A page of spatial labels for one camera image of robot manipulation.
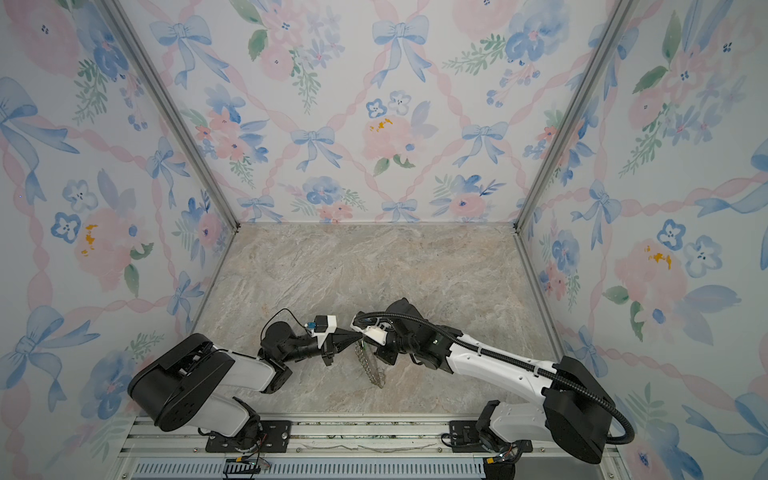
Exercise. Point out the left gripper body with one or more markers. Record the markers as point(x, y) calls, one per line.
point(327, 355)

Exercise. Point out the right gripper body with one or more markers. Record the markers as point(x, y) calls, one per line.
point(389, 354)

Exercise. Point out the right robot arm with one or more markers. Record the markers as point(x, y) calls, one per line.
point(562, 401)

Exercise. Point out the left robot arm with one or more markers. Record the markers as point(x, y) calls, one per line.
point(180, 388)

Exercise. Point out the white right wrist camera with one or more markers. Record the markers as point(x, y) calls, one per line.
point(362, 319)

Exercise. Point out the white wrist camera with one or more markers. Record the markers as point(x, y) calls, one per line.
point(362, 319)
point(321, 327)

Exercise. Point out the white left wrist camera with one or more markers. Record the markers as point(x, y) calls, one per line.
point(321, 327)

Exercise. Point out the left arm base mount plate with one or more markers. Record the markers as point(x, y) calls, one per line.
point(255, 435)

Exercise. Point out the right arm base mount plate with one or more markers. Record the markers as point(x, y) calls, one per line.
point(477, 436)

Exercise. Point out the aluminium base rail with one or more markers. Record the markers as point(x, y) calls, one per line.
point(346, 446)

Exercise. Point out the aluminium corner post left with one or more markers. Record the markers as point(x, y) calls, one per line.
point(128, 39)

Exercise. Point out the aluminium corner post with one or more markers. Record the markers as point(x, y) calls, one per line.
point(614, 28)
point(128, 39)

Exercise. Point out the aluminium corner post right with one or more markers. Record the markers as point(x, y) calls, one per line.
point(614, 28)

